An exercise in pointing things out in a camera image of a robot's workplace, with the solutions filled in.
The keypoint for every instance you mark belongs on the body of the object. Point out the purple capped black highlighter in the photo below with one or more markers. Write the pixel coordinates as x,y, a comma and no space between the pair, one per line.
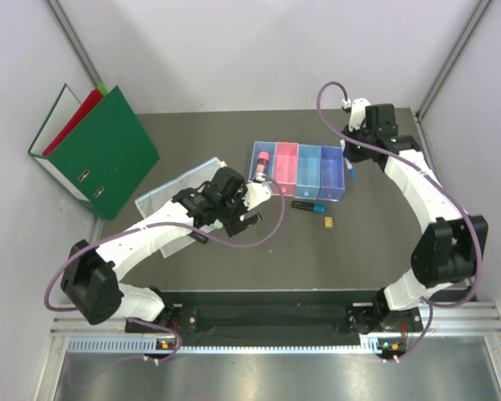
198,237

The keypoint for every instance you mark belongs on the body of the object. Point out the blue capped black highlighter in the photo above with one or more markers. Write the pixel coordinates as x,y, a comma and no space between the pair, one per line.
308,206

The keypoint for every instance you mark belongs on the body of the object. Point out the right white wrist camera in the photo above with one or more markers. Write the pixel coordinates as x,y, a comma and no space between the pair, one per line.
357,112

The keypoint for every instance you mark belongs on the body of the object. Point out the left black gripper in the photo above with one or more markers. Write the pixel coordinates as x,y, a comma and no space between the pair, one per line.
236,225

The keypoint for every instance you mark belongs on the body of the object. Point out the green lever arch binder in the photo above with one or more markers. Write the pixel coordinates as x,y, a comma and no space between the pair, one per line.
104,157

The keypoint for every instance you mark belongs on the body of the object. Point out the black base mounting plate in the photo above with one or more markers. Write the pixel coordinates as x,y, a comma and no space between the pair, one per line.
343,311

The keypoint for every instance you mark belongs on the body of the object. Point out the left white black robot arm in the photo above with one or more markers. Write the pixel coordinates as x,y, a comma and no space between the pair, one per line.
92,282

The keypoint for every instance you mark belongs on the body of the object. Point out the left aluminium corner post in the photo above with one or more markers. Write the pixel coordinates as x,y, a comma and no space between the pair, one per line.
63,22

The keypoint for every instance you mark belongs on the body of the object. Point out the purple drawer bin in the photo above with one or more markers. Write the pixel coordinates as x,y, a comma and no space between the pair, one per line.
332,175

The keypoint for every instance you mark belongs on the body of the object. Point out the small yellow eraser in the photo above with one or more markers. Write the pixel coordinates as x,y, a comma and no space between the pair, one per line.
328,222

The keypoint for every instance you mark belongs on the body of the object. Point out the aluminium corner post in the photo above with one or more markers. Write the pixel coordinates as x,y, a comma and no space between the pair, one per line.
63,22
480,11

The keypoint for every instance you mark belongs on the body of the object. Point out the clear mesh zipper pouch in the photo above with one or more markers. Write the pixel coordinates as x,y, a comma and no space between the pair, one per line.
150,202

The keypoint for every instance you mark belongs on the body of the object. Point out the light blue drawer bin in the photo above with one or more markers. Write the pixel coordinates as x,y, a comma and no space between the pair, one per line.
308,179
269,147

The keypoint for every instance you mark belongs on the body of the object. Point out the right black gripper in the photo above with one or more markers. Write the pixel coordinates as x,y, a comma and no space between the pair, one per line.
351,155

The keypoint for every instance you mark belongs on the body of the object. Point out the red folder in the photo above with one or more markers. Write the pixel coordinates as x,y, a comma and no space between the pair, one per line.
94,97

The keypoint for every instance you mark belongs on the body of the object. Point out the pink drawer bin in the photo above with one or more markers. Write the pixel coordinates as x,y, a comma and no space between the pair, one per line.
285,169

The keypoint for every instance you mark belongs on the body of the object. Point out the right aluminium corner post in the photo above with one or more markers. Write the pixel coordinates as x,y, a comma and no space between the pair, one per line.
480,11

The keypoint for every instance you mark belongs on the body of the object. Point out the white blue whiteboard marker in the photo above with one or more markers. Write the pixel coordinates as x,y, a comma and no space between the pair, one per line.
350,168

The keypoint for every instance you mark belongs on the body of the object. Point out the green highlighter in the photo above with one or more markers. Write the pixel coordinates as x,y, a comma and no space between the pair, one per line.
218,225

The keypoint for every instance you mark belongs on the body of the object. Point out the slotted grey cable duct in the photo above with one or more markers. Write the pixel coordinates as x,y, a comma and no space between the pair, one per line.
150,343

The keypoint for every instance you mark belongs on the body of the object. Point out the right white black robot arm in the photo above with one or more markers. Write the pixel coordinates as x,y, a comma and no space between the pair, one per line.
449,247

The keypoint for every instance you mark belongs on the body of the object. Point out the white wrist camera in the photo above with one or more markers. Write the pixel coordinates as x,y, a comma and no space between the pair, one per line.
258,192
357,112

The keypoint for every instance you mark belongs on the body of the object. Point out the pink capped crayon tube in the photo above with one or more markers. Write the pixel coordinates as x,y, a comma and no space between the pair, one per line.
262,162

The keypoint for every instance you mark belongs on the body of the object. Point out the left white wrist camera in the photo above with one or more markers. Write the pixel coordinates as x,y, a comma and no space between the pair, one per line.
258,192

